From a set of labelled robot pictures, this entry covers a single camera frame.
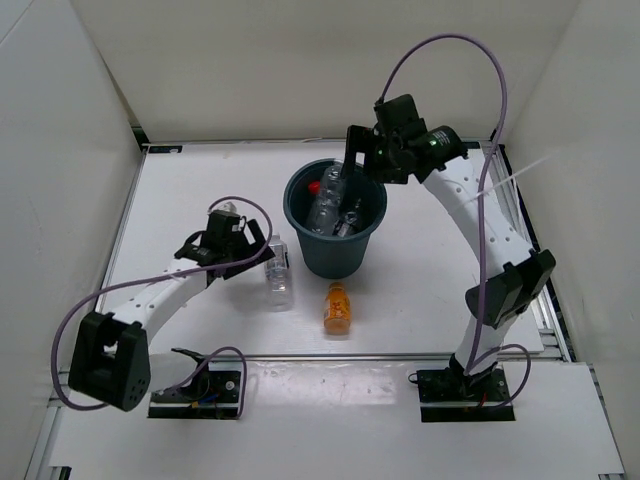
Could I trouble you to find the purple cable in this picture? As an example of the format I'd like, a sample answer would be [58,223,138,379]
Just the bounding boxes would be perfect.
[52,197,274,419]
[373,33,534,414]

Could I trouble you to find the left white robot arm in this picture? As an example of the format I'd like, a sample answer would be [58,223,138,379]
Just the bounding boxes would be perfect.
[68,212,274,412]

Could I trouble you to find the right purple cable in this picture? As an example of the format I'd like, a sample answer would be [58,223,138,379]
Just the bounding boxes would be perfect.
[373,33,534,414]

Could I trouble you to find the tall white label water bottle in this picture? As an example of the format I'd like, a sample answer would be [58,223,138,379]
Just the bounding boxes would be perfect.
[264,234,293,311]

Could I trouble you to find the small black cap bottle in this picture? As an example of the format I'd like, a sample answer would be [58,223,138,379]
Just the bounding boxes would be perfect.
[333,197,365,238]

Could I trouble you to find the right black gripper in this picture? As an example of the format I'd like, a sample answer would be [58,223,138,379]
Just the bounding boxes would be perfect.
[341,125,410,185]

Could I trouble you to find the dark green plastic bin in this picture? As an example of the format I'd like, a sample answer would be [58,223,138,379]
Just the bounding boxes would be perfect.
[283,158,387,279]

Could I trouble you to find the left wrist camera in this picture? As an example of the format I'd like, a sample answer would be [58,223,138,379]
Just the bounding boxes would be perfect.
[204,201,242,244]

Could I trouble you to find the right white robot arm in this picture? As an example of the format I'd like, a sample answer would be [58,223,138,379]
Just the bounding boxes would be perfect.
[343,118,556,400]

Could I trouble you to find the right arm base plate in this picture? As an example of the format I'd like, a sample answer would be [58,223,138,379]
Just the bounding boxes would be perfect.
[407,356,516,423]

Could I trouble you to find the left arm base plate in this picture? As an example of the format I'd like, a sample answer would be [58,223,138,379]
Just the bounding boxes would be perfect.
[147,346,248,420]

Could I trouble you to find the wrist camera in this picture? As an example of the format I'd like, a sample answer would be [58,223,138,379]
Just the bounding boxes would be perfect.
[374,94,420,135]
[204,201,242,244]

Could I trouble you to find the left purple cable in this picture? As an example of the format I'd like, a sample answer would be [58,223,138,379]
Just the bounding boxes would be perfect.
[52,197,274,419]

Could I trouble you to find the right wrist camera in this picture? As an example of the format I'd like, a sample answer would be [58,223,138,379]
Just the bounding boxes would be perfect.
[374,94,420,135]

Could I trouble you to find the orange juice bottle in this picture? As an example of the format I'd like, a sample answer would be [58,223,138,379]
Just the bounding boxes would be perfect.
[323,282,351,335]

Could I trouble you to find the clear unlabelled plastic bottle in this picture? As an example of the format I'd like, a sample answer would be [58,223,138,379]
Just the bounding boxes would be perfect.
[306,162,347,236]

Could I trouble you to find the red label water bottle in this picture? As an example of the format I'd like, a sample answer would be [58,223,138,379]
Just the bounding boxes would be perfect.
[308,181,321,196]

